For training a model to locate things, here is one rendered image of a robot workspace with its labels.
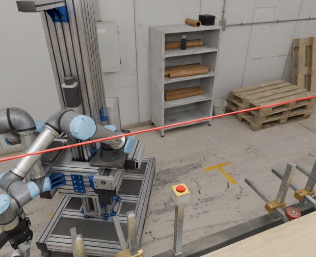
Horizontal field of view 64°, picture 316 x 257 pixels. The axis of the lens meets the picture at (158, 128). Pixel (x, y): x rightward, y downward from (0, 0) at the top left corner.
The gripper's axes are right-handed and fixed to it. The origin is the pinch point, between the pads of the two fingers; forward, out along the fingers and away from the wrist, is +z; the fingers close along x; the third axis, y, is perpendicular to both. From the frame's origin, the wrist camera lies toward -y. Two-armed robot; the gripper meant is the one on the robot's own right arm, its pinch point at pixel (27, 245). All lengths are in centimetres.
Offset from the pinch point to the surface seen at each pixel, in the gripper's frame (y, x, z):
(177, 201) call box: -32, -77, -36
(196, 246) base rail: -29, -93, 12
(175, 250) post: -30, -78, 7
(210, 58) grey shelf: 219, -250, -24
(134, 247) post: -30, -54, -10
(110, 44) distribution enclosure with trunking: 216, -100, -57
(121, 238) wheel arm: -17, -50, -3
